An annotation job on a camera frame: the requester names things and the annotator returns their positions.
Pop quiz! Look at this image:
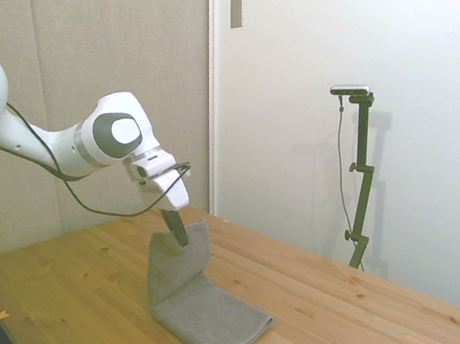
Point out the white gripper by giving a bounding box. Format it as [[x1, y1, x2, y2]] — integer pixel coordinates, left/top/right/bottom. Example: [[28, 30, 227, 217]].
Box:
[[115, 157, 201, 249]]

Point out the grey towel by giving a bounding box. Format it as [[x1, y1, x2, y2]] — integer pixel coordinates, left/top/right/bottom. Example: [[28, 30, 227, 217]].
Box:
[[134, 211, 288, 344]]

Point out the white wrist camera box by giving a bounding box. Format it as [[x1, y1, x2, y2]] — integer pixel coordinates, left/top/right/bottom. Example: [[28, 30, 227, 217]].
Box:
[[126, 145, 182, 185]]

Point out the white door frame trim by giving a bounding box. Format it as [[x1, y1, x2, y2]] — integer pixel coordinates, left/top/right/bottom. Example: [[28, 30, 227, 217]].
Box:
[[170, 0, 248, 216]]

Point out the dark green camera stand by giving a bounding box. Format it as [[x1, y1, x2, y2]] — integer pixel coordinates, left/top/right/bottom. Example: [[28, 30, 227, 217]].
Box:
[[323, 90, 392, 271]]

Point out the grey wall plate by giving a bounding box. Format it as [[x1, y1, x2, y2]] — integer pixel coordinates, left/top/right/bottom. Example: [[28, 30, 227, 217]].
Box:
[[226, 0, 248, 32]]

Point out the silver exterior camera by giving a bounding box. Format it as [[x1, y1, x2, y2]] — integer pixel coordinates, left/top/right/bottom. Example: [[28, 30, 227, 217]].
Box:
[[329, 78, 373, 102]]

